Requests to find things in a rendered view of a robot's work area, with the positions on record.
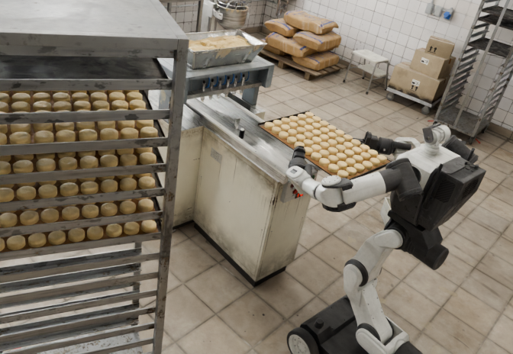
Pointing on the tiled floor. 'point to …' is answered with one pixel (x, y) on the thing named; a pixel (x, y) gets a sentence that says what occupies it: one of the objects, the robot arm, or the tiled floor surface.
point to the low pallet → (301, 65)
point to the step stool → (370, 65)
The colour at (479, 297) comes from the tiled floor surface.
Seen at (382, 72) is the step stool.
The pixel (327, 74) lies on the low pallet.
